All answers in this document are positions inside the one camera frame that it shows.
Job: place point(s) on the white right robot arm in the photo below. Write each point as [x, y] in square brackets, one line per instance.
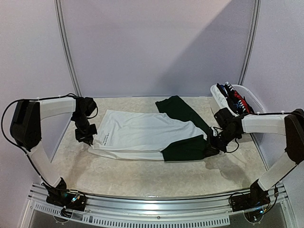
[288, 124]

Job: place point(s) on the left aluminium frame post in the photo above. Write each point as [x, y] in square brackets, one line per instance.
[66, 48]

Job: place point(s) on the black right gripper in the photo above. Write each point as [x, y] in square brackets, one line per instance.
[214, 144]

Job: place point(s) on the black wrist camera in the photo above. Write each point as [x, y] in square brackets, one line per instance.
[223, 117]
[89, 106]

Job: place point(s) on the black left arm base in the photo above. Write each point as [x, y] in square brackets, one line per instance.
[63, 197]

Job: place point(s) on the aluminium frame post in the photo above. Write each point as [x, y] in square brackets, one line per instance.
[66, 48]
[250, 41]

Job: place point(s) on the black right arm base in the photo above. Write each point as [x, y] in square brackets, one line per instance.
[257, 197]

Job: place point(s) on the dark patterned clothes pile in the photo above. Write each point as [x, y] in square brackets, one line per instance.
[234, 100]

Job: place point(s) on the right aluminium frame post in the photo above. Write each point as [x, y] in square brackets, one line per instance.
[250, 41]

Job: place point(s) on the white and green t-shirt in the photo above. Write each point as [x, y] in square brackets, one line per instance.
[175, 133]

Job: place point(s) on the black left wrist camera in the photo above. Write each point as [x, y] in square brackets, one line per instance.
[89, 106]

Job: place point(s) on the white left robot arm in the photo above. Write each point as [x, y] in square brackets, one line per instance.
[25, 128]

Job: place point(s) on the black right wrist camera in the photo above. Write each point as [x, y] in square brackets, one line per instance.
[223, 117]

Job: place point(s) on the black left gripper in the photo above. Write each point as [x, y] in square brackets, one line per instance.
[88, 137]

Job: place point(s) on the white plastic laundry basket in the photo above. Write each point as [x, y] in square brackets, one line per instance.
[218, 101]

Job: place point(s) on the aluminium front rail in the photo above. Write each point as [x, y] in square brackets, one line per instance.
[211, 211]

